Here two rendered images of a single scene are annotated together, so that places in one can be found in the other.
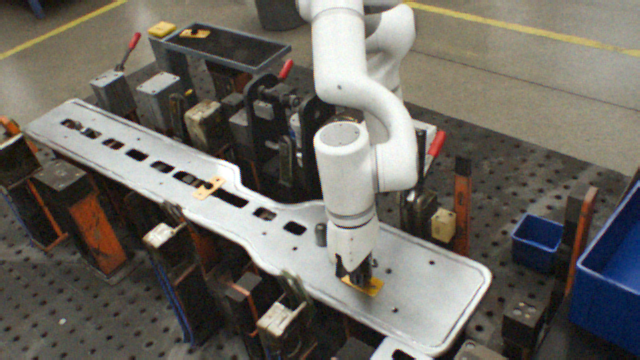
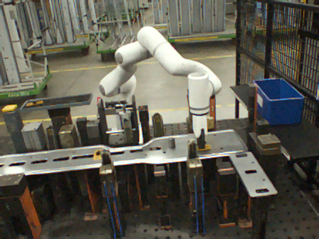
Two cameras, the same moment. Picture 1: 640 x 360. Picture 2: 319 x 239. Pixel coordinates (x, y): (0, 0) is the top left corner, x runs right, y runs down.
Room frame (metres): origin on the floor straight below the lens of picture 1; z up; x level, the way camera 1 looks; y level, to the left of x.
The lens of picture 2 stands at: (0.02, 0.93, 1.71)
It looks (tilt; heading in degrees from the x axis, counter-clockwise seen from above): 25 degrees down; 314
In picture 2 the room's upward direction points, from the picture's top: 6 degrees counter-clockwise
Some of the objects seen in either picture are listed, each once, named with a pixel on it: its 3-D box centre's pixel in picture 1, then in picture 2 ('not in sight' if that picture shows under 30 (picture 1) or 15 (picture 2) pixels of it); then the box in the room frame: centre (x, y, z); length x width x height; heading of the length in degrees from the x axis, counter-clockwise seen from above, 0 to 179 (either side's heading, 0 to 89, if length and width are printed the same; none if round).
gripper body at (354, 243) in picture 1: (354, 231); (200, 121); (0.73, -0.05, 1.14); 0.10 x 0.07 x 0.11; 136
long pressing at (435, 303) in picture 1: (201, 188); (93, 156); (1.10, 0.27, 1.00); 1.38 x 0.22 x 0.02; 46
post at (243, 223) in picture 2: not in sight; (244, 193); (0.51, -0.05, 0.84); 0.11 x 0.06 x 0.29; 136
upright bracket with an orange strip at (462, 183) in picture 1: (460, 251); (213, 135); (0.81, -0.26, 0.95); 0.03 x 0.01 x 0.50; 46
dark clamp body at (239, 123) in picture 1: (263, 172); (100, 154); (1.25, 0.14, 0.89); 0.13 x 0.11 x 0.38; 136
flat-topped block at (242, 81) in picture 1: (242, 117); (66, 140); (1.49, 0.19, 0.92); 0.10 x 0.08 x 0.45; 46
